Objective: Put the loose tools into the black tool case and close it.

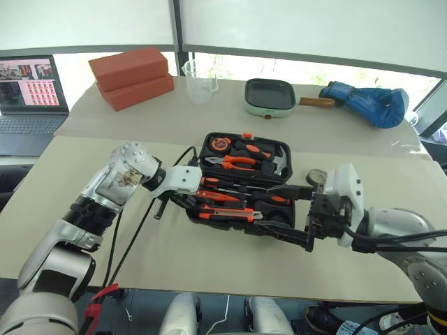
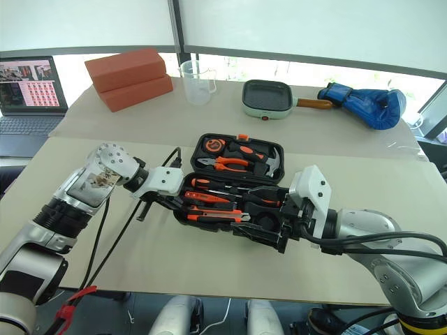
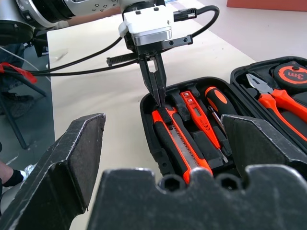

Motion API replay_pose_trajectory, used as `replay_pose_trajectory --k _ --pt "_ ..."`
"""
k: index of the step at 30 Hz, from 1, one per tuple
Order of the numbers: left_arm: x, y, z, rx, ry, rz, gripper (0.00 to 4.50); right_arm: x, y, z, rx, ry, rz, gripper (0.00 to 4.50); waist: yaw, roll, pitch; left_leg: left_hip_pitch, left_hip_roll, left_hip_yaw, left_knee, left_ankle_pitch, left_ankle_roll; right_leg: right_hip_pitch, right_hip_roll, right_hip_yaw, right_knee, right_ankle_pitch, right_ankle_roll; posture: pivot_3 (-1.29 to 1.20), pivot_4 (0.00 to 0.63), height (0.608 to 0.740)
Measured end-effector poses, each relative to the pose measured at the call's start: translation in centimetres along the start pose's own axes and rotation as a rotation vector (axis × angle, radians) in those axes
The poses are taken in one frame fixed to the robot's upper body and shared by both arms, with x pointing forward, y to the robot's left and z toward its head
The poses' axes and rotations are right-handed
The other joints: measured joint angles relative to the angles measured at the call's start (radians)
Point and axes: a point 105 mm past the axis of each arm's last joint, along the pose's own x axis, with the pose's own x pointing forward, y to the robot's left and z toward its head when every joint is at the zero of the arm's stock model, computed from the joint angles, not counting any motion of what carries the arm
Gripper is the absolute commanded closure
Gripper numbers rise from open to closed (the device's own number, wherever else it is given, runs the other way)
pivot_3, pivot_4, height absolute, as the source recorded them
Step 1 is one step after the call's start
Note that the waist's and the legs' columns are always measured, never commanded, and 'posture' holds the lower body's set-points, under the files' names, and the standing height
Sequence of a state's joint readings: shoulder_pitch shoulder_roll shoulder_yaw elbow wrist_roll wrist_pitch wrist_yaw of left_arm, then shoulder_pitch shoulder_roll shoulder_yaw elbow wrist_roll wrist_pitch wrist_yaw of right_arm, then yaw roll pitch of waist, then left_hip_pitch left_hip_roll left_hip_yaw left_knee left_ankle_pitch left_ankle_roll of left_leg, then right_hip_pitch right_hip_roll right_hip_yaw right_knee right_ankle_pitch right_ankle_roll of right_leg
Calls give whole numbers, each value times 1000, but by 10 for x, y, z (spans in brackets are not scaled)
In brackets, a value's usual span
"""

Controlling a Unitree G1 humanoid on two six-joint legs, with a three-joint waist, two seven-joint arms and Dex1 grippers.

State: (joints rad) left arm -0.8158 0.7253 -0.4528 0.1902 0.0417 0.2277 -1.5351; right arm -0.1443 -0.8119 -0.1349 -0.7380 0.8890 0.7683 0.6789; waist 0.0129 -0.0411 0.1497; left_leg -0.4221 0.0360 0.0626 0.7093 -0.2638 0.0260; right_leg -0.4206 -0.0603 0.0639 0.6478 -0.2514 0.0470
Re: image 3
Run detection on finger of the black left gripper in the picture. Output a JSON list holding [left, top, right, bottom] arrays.
[[140, 57, 162, 107], [153, 54, 167, 108]]

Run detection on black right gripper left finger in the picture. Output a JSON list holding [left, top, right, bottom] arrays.
[[0, 113, 106, 230]]

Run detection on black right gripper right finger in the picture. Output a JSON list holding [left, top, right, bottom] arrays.
[[220, 114, 307, 182]]

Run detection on Phillips screwdriver orange black handle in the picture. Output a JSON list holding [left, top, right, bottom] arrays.
[[207, 104, 227, 137]]

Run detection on orange voltage tester pen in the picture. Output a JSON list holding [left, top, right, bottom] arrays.
[[179, 91, 230, 164]]

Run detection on orange black utility knife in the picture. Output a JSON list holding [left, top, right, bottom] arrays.
[[151, 107, 214, 185]]

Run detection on flathead screwdriver orange black handle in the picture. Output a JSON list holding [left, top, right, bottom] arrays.
[[204, 86, 238, 118]]

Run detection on black plastic tool case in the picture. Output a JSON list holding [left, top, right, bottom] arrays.
[[140, 56, 307, 185]]

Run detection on white sneaker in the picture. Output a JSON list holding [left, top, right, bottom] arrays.
[[23, 164, 37, 181]]

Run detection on person leg black sock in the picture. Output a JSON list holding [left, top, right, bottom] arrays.
[[0, 159, 26, 189]]

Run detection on orange black tape measure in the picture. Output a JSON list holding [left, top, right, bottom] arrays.
[[268, 61, 307, 93]]

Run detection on dark grey sneaker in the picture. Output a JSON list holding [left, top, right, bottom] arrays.
[[2, 92, 35, 118]]

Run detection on red tape strip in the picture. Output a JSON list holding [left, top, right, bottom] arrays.
[[0, 62, 38, 84]]

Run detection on red-brown foam block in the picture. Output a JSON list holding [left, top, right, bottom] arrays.
[[226, 0, 307, 12]]

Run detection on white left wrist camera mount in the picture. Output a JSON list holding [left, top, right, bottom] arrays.
[[118, 6, 177, 46]]

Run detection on orange handled pliers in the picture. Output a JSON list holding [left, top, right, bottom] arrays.
[[246, 73, 307, 142]]

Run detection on black metal stand frame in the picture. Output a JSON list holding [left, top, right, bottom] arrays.
[[0, 69, 48, 150]]

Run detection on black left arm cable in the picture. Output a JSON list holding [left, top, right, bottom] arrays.
[[0, 5, 220, 77]]

